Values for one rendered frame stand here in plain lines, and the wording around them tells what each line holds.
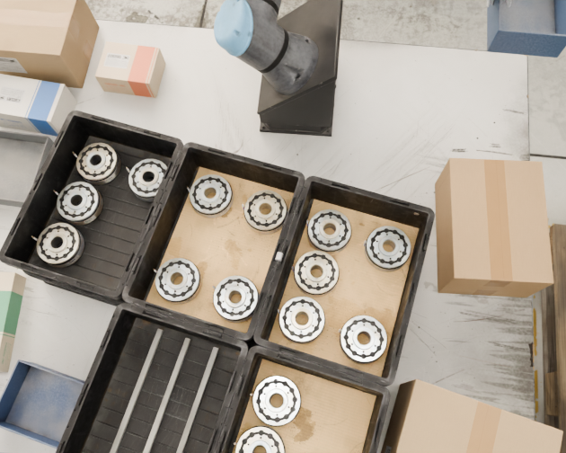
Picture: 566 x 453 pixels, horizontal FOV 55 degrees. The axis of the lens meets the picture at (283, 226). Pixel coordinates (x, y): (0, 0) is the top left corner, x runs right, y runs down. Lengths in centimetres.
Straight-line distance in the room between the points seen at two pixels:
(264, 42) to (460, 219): 61
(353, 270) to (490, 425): 43
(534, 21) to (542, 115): 124
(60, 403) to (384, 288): 83
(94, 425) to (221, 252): 47
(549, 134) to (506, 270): 131
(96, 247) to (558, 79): 206
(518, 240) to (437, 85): 55
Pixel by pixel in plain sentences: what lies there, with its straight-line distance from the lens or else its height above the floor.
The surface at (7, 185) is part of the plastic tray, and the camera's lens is 171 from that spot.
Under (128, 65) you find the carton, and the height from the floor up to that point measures 77.
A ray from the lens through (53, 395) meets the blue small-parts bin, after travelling 150.
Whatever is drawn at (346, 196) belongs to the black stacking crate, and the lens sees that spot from 128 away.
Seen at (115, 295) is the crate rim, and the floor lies 93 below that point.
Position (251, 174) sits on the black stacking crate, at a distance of 134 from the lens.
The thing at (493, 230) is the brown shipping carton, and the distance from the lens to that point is 136.
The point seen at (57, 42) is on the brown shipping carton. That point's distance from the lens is 168.
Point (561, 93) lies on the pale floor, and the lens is 269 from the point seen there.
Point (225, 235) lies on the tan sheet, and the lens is 133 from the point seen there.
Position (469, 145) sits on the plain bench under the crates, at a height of 70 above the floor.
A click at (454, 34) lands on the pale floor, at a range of 272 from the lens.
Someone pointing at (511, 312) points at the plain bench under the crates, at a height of 70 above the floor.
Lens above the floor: 208
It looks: 71 degrees down
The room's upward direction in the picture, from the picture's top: 6 degrees counter-clockwise
